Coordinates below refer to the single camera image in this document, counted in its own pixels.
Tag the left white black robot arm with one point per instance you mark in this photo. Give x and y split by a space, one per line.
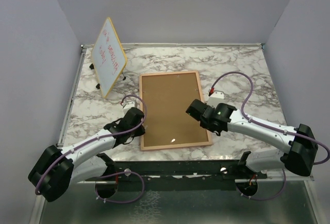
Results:
58 168

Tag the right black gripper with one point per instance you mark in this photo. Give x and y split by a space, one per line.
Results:
202 124

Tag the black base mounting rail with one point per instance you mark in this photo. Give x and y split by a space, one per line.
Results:
132 176

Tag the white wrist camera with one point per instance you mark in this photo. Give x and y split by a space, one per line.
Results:
215 98
128 105

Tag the small yellow-framed whiteboard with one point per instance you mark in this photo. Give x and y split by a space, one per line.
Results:
108 57

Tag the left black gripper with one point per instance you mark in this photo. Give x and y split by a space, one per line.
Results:
141 131

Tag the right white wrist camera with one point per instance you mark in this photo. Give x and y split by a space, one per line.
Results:
215 98

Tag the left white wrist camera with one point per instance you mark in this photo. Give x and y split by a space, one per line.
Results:
128 105

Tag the pink picture frame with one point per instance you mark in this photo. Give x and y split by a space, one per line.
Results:
167 97

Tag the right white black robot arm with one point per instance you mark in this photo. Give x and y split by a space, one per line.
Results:
293 149

